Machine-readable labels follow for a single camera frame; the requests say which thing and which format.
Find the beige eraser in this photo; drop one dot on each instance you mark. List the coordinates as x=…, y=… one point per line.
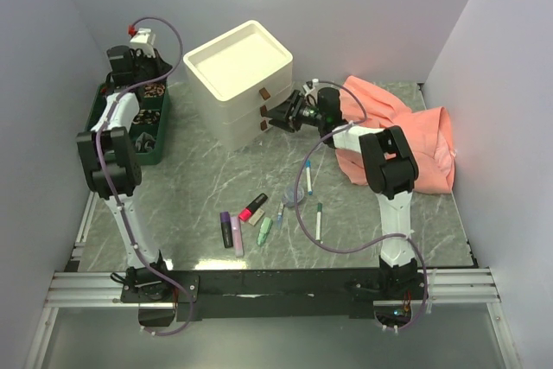
x=256, y=217

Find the green compartment tray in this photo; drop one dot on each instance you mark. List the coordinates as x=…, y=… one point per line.
x=148, y=129

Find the clear round tape container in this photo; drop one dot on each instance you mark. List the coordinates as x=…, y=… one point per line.
x=291, y=194

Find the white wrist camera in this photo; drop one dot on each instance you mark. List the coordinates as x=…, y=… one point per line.
x=310, y=88
x=142, y=41

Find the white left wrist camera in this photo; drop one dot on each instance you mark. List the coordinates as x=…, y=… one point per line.
x=142, y=41

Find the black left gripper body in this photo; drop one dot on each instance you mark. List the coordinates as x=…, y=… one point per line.
x=149, y=68

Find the light pink highlighter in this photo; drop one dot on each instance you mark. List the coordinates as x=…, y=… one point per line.
x=237, y=238

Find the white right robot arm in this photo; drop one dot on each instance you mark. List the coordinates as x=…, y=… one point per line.
x=390, y=169

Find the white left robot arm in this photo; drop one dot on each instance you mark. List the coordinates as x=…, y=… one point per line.
x=113, y=172

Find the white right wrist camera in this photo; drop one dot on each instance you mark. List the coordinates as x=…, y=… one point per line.
x=310, y=88

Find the white three-drawer organizer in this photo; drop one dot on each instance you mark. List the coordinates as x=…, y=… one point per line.
x=236, y=78

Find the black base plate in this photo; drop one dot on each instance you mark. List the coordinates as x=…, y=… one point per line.
x=219, y=294

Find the blue cap white marker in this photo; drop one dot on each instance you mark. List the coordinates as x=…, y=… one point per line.
x=308, y=177

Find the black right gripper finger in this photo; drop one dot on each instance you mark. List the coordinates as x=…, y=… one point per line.
x=285, y=110
x=282, y=125

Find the purple black highlighter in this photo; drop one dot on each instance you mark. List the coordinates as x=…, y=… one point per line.
x=226, y=229

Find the green highlighter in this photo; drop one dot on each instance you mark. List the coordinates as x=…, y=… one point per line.
x=264, y=231

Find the pink cloth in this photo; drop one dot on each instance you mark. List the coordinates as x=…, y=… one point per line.
x=428, y=132

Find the thin blue pen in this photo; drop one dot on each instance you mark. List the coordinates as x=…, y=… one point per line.
x=280, y=215

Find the green cap white marker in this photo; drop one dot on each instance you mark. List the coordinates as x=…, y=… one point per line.
x=318, y=222

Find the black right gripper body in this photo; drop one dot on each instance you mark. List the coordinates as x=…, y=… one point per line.
x=305, y=115

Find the pink black highlighter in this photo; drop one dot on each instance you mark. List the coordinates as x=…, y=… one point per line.
x=252, y=207

